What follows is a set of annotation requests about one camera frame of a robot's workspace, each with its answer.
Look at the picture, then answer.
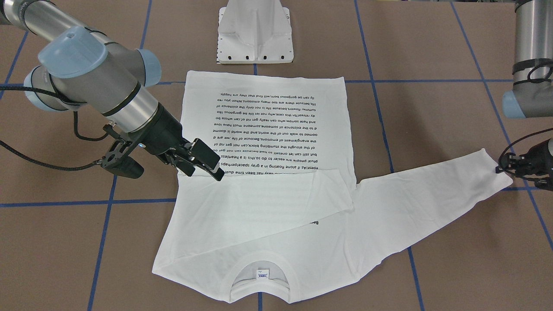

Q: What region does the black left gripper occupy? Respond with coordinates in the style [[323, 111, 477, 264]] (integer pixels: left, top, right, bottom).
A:
[[498, 139, 553, 191]]

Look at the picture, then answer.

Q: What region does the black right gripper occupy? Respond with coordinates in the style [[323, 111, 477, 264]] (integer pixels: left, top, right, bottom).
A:
[[141, 103, 225, 181]]

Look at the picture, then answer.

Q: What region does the white long-sleeve printed shirt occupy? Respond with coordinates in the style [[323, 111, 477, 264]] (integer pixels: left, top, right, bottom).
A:
[[153, 71, 512, 303]]

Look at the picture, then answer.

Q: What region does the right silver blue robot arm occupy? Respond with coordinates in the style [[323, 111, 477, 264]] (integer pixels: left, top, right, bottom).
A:
[[1, 0, 224, 181]]

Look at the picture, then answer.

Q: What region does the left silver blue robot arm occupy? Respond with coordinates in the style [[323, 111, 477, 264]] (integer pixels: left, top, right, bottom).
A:
[[496, 0, 553, 191]]

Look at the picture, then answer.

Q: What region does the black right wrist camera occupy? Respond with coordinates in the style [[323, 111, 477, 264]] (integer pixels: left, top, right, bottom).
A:
[[100, 124, 144, 179]]

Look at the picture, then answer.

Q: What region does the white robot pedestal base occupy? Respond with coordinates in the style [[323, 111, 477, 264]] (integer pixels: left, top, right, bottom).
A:
[[216, 0, 294, 64]]

